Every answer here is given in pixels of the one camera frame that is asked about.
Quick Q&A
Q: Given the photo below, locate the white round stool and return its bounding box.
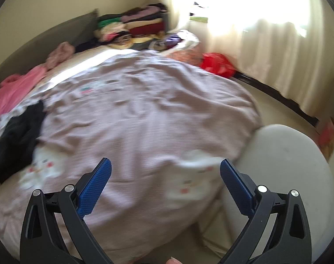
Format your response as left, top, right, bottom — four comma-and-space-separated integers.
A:
219, 124, 334, 264

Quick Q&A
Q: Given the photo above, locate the red plastic bag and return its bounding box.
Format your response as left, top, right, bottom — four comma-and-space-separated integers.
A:
199, 52, 237, 78

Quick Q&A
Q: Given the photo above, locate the pink fuzzy garment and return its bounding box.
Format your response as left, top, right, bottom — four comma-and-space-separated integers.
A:
46, 42, 75, 69

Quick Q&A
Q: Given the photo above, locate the black sweater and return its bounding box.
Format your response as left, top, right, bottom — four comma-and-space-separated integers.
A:
0, 100, 46, 184

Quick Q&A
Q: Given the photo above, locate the printed pink bed cover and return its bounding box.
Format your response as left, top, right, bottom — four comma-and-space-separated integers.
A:
0, 47, 262, 264

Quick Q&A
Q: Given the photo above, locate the pink quilt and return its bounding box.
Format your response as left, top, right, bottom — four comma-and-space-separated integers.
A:
0, 64, 48, 121

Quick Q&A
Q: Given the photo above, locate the grey quilted headboard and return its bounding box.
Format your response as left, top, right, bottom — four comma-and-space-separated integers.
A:
0, 9, 100, 88

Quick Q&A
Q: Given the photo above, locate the orange patterned cloth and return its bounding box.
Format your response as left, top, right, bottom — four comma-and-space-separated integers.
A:
167, 48, 203, 66

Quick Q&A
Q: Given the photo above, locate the white plastic bag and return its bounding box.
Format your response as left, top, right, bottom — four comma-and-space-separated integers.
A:
178, 31, 202, 50

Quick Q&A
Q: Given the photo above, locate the pile of folded clothes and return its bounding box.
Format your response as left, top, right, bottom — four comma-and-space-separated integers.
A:
94, 3, 169, 44

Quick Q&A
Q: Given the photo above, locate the white curtain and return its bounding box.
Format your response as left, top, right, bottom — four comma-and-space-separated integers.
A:
167, 0, 334, 119

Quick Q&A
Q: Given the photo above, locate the dark garment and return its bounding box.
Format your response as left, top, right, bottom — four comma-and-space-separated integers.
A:
75, 37, 101, 53

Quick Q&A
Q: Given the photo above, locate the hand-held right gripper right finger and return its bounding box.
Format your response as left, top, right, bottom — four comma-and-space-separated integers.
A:
220, 158, 313, 264

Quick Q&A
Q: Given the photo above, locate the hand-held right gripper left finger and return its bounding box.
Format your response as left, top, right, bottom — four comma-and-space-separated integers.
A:
20, 158, 112, 264

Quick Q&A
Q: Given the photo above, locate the purple cloth item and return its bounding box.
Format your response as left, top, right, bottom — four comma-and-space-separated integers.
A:
164, 34, 184, 48

